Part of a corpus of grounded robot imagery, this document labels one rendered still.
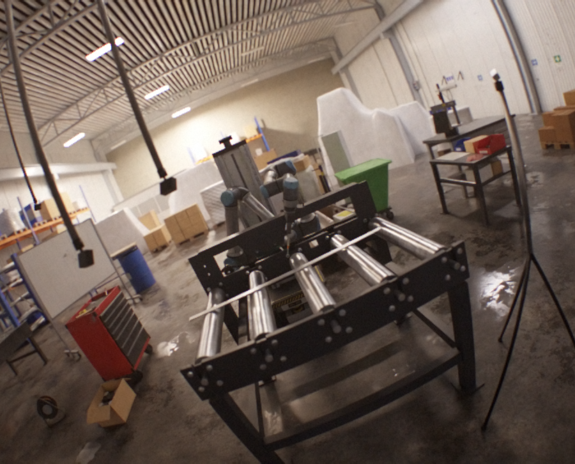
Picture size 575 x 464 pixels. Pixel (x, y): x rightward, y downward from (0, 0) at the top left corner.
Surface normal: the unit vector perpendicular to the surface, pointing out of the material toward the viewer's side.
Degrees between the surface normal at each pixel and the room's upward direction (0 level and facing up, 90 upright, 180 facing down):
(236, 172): 90
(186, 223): 90
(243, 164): 90
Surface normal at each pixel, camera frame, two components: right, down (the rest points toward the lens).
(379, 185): 0.08, 0.43
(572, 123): 0.18, 0.20
